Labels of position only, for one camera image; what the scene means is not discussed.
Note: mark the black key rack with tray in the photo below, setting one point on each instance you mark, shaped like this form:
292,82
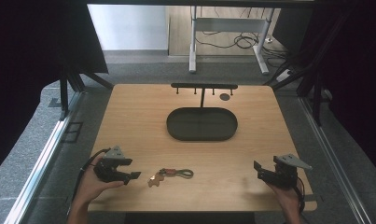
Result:
201,124

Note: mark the person's left hand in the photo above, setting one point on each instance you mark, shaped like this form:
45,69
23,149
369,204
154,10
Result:
90,185

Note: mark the white power strip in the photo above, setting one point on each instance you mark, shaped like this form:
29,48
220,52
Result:
284,75

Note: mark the aluminium floor rail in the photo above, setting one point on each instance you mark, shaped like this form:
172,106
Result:
331,158
42,165

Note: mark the person's right hand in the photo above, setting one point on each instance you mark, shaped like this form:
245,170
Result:
285,197

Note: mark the black round disc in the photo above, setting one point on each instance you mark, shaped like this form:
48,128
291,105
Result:
225,96

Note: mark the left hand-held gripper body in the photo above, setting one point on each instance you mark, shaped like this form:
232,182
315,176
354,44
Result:
109,171

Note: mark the black metal frame strut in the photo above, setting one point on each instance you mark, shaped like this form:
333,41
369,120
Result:
317,99
63,93

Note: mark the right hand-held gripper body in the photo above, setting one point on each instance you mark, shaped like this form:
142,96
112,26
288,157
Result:
285,174

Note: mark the black curtain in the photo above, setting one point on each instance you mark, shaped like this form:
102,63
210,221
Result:
27,62
356,77

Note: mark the white metal desk frame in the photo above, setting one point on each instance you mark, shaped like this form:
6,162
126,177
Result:
229,24

